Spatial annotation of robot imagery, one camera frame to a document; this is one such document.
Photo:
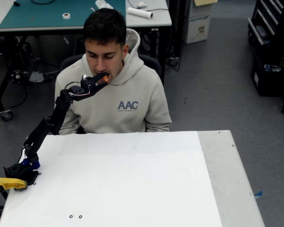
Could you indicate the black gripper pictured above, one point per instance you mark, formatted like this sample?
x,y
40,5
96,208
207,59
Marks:
x,y
92,85

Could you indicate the orange cylindrical stick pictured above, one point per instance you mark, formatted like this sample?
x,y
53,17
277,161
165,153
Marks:
x,y
105,79

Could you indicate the black robot arm with base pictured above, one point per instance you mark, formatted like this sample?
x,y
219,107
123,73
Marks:
x,y
39,133

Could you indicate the man in beige hoodie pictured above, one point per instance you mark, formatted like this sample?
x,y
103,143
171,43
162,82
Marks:
x,y
123,101

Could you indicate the black office chair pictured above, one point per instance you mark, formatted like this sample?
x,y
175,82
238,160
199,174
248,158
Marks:
x,y
153,62

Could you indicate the white paper scrap on floor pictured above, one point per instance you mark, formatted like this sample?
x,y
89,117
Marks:
x,y
36,76

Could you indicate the white tape roll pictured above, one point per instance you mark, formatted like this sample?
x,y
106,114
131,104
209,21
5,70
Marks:
x,y
66,15

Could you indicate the crumpled clear plastic wrap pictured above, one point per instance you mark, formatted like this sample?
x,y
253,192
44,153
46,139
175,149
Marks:
x,y
103,3

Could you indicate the white paper roll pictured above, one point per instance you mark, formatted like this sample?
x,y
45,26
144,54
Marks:
x,y
139,12

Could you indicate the grey workbench with black legs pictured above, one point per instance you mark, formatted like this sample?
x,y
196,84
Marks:
x,y
151,20

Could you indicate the small crumpled white object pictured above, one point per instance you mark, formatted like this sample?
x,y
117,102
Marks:
x,y
141,4

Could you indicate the green cutting mat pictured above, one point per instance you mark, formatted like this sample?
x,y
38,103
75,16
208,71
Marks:
x,y
38,14

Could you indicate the large white paper sheet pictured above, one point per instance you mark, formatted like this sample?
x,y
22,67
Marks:
x,y
132,177

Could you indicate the white cardboard box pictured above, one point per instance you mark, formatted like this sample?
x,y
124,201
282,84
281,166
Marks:
x,y
198,23

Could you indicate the yellow bar clamp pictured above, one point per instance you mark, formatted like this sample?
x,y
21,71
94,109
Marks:
x,y
9,183

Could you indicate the manila folder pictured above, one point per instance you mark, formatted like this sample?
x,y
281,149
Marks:
x,y
204,2

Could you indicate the black storage bin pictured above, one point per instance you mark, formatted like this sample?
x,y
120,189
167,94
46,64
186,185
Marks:
x,y
267,82

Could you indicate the black tool cabinet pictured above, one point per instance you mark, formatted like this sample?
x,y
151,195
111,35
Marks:
x,y
265,21

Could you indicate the blue tape scrap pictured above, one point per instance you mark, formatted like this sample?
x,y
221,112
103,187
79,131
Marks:
x,y
258,194

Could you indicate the small white camera module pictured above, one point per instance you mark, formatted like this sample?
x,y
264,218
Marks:
x,y
84,76

